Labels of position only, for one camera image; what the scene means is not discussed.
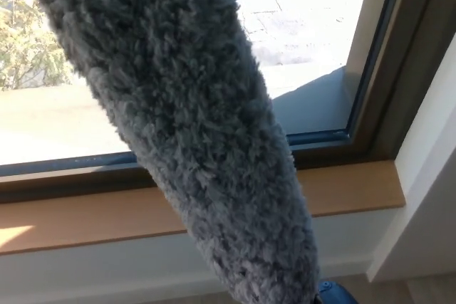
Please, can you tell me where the wooden window sill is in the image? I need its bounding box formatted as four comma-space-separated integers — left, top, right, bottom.
0, 159, 407, 257

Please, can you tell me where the dark brown window frame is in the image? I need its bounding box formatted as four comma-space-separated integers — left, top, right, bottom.
0, 0, 456, 205

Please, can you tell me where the green conifer tree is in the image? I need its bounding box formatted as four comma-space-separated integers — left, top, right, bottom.
0, 0, 74, 91

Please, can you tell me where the grey fluffy duster with handle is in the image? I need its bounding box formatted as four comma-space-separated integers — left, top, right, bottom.
21, 0, 357, 304

